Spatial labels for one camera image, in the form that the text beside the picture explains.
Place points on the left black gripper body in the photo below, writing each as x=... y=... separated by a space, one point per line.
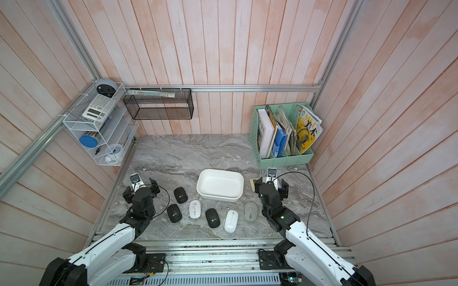
x=154 y=189

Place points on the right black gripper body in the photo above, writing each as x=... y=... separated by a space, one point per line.
x=260 y=186

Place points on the white grey mouse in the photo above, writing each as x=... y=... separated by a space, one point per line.
x=251 y=211

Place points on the black logo mouse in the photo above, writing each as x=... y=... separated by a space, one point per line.
x=174 y=213

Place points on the white slim mouse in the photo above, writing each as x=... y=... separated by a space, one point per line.
x=231 y=220

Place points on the white plastic storage box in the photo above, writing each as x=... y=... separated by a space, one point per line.
x=220 y=185

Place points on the black ribbed mouse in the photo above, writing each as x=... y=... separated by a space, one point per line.
x=212 y=218

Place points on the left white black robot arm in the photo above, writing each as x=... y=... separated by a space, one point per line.
x=114 y=253

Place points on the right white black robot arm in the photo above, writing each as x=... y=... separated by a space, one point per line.
x=301 y=250

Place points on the yellow blue calculator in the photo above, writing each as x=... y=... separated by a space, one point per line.
x=254 y=183

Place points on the blue book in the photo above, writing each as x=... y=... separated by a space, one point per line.
x=279 y=142

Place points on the green plastic file organizer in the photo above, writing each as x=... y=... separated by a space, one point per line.
x=286 y=117

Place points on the white book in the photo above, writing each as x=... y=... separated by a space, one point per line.
x=265 y=133

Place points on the yellow magazine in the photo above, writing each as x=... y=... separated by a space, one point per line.
x=308 y=128

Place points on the blue lidded jar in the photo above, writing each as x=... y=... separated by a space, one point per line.
x=89 y=139

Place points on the white desk calculator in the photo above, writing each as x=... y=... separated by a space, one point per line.
x=99 y=109

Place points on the white ruler on basket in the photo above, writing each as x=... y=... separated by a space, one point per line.
x=145 y=93

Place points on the round grey black speaker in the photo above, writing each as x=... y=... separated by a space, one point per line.
x=106 y=87

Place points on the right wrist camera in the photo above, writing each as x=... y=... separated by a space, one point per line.
x=271 y=177

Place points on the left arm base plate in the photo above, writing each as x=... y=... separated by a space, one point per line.
x=151 y=262

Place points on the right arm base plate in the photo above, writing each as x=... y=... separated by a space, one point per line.
x=269 y=260

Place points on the white wire wall shelf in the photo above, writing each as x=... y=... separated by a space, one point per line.
x=119 y=128

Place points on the black wire mesh basket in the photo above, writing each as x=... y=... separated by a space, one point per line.
x=158 y=108

